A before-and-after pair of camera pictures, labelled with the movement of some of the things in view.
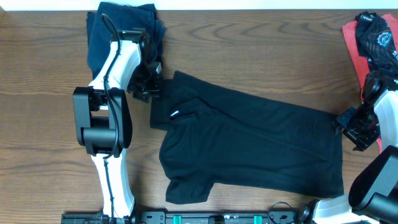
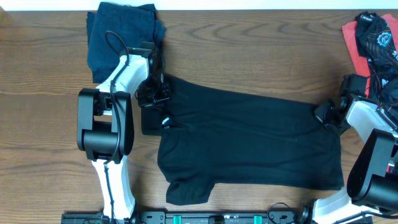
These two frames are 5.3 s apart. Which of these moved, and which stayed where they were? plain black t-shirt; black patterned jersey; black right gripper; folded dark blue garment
Moved: black right gripper
Stayed: folded dark blue garment; black patterned jersey; plain black t-shirt
